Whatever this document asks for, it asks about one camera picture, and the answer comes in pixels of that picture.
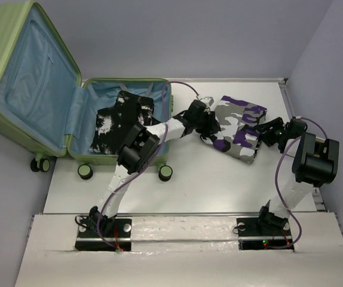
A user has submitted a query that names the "green suitcase blue lining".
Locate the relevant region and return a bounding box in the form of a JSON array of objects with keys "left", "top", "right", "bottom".
[{"left": 0, "top": 1, "right": 173, "bottom": 166}]

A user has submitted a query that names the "green suitcase wheel lid lower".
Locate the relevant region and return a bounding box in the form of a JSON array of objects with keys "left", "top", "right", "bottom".
[{"left": 30, "top": 158, "right": 51, "bottom": 173}]

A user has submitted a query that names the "green suitcase wheel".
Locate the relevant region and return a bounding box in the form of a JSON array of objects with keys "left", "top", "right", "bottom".
[
  {"left": 158, "top": 165, "right": 173, "bottom": 182},
  {"left": 77, "top": 164, "right": 93, "bottom": 180}
]

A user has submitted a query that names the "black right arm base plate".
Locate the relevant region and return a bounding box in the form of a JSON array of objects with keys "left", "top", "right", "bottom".
[{"left": 232, "top": 217, "right": 295, "bottom": 251}]

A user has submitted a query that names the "green suitcase wheel front right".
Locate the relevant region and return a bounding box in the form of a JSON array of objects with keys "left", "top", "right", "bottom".
[{"left": 158, "top": 165, "right": 173, "bottom": 182}]

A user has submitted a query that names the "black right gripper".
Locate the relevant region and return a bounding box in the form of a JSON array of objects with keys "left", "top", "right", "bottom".
[{"left": 253, "top": 117, "right": 287, "bottom": 146}]

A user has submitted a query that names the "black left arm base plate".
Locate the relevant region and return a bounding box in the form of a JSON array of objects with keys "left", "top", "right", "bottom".
[{"left": 75, "top": 215, "right": 132, "bottom": 252}]

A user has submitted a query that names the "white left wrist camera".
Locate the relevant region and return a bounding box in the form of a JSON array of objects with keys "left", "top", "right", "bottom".
[{"left": 200, "top": 96, "right": 214, "bottom": 107}]

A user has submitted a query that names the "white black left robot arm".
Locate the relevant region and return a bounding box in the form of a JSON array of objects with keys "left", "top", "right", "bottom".
[{"left": 88, "top": 97, "right": 219, "bottom": 236}]

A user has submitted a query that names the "green suitcase wheel front left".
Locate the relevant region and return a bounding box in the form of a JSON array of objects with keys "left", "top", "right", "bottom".
[{"left": 77, "top": 164, "right": 93, "bottom": 180}]

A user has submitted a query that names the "purple camouflage garment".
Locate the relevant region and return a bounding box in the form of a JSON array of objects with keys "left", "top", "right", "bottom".
[{"left": 200, "top": 96, "right": 268, "bottom": 164}]

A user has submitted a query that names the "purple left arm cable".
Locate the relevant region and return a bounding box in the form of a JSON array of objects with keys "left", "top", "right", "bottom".
[{"left": 96, "top": 80, "right": 202, "bottom": 248}]

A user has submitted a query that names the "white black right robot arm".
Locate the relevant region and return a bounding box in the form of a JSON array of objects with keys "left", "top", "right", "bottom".
[{"left": 254, "top": 117, "right": 339, "bottom": 234}]

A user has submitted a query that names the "black white tie-dye garment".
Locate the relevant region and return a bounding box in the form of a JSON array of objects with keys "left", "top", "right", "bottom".
[{"left": 89, "top": 90, "right": 155, "bottom": 155}]

